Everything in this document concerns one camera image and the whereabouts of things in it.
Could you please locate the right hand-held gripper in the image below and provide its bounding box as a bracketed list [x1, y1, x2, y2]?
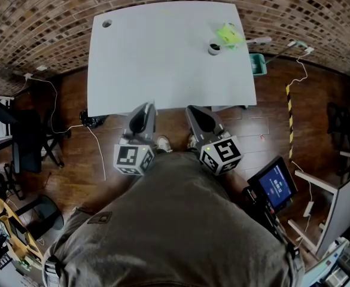
[185, 105, 243, 176]

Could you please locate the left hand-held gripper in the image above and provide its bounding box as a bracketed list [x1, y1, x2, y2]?
[113, 102, 157, 176]

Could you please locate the person's right forearm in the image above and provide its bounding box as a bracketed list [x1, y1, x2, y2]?
[222, 170, 253, 209]

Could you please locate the white round table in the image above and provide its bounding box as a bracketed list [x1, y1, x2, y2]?
[86, 0, 258, 118]

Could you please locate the person's right shoe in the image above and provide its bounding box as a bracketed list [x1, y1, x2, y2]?
[187, 133, 200, 151]

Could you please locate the person's shoe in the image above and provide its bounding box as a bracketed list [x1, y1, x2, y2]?
[187, 133, 200, 151]
[156, 135, 173, 154]

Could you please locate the person's left shoe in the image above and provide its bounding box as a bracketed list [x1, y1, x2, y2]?
[156, 135, 173, 154]

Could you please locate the black plastic bag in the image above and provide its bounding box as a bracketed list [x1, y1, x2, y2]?
[79, 109, 110, 129]

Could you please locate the small cup of dark liquid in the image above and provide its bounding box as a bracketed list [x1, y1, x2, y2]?
[207, 39, 222, 56]

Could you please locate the yellow black striped floor strip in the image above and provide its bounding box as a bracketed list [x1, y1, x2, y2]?
[285, 84, 296, 161]

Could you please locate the black monitor with blue screen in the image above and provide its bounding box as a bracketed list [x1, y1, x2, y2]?
[247, 155, 299, 215]

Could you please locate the green packet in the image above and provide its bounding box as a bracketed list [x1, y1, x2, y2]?
[215, 22, 245, 50]

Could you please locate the person's grey shirt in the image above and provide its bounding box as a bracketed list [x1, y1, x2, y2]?
[41, 151, 306, 287]

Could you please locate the long white stick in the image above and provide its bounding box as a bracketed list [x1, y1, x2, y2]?
[222, 36, 273, 49]

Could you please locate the black round stool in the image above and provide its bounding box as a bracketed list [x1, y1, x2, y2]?
[14, 194, 65, 239]

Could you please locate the black tablet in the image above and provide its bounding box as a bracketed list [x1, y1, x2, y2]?
[8, 216, 29, 245]

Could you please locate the grey partition panel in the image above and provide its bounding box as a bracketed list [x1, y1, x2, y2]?
[314, 165, 350, 257]

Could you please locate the round yellow table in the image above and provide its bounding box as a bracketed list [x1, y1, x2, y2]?
[0, 197, 44, 269]

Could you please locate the green dustpan with long handle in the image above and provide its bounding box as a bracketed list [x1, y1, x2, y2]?
[249, 40, 309, 77]

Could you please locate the white cable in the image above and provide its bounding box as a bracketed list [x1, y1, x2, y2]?
[287, 51, 309, 87]
[291, 160, 314, 233]
[25, 75, 107, 182]

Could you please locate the white metal frame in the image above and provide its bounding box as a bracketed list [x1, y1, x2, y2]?
[287, 169, 340, 251]

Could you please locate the black strap buckle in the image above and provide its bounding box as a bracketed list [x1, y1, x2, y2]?
[42, 255, 62, 281]

